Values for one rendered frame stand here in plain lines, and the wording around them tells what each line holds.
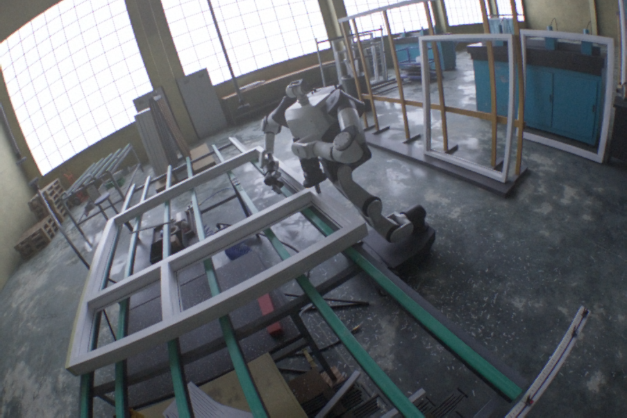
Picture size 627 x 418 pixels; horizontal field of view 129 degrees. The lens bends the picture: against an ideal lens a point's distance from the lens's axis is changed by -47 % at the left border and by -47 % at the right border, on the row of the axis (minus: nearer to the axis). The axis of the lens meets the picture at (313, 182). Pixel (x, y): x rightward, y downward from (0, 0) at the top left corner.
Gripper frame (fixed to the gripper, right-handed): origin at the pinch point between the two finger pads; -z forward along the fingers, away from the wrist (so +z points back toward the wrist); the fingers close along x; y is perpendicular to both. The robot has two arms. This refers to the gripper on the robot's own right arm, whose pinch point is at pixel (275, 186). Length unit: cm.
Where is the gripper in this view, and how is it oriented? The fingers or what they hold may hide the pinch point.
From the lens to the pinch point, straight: 160.2
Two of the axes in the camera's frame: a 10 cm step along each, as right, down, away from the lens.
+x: 8.0, 2.8, 5.4
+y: -5.3, 7.4, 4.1
